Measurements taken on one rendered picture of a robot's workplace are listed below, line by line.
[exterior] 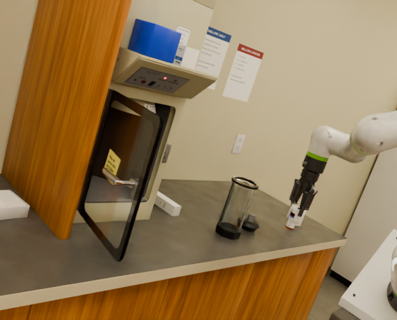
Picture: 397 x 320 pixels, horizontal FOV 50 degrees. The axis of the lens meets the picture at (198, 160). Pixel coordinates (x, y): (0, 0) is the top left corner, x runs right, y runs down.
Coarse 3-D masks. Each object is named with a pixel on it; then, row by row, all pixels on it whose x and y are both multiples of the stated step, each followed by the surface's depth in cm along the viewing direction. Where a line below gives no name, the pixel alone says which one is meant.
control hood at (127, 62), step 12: (120, 48) 122; (120, 60) 122; (132, 60) 118; (144, 60) 118; (156, 60) 120; (120, 72) 122; (132, 72) 122; (168, 72) 127; (180, 72) 129; (192, 72) 131; (204, 72) 138; (132, 84) 128; (192, 84) 137; (204, 84) 139; (180, 96) 143; (192, 96) 145
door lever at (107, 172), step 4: (104, 168) 112; (108, 168) 113; (104, 172) 112; (108, 172) 110; (108, 176) 110; (112, 176) 108; (112, 180) 108; (116, 180) 106; (120, 180) 107; (132, 180) 109; (116, 184) 106; (120, 184) 107; (124, 184) 108; (128, 184) 109; (132, 184) 109; (132, 188) 109
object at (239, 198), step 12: (240, 180) 168; (252, 180) 169; (240, 192) 161; (252, 192) 162; (228, 204) 164; (240, 204) 162; (228, 216) 164; (240, 216) 163; (228, 228) 164; (240, 228) 166
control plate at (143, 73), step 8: (136, 72) 122; (144, 72) 123; (152, 72) 124; (160, 72) 126; (128, 80) 125; (144, 80) 127; (152, 80) 128; (160, 80) 130; (168, 80) 131; (184, 80) 133; (152, 88) 133; (160, 88) 134; (168, 88) 136; (176, 88) 137
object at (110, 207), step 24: (120, 96) 120; (120, 120) 118; (144, 120) 108; (120, 144) 117; (144, 144) 107; (96, 168) 127; (120, 168) 116; (144, 168) 106; (96, 192) 125; (120, 192) 114; (96, 216) 124; (120, 216) 113; (120, 240) 112
